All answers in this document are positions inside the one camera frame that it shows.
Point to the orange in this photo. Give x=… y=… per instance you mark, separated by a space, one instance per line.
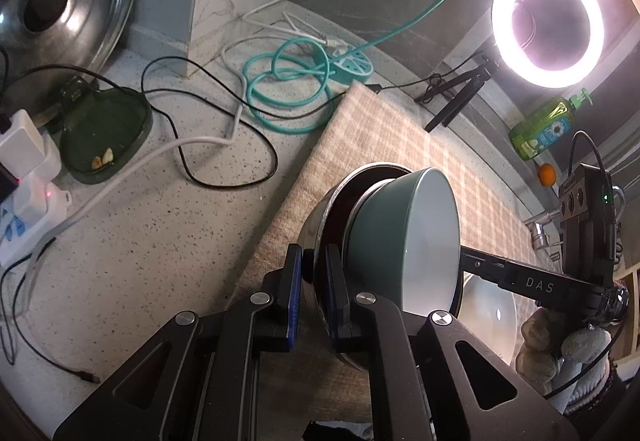
x=547 y=174

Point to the person's right hand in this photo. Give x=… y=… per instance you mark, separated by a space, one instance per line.
x=537 y=341

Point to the dark green dish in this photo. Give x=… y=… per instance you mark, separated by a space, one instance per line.
x=105 y=131

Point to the white charger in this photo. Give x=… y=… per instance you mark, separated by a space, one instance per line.
x=22 y=136

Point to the garlic cloves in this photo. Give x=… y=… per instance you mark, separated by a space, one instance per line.
x=106 y=155

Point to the white power strip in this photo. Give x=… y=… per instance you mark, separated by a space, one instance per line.
x=30 y=216

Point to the wooden shelf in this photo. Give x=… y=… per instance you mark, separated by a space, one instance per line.
x=631 y=281

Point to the round teal power strip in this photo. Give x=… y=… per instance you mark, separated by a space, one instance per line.
x=352 y=68

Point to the large steel bowl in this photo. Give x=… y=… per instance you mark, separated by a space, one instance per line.
x=320 y=226

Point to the pale green ceramic bowl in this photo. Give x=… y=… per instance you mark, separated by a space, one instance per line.
x=430 y=241

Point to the plaid cloth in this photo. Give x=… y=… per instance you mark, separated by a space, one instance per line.
x=400 y=136

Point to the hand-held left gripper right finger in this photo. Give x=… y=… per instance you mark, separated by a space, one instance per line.
x=332 y=306

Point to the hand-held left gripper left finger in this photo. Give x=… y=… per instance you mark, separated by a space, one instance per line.
x=295 y=301

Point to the green dish soap bottle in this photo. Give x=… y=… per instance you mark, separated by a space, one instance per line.
x=542 y=131

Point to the floral plate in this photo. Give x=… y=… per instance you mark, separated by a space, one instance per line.
x=487 y=316

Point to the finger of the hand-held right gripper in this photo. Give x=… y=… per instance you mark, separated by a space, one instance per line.
x=530 y=286

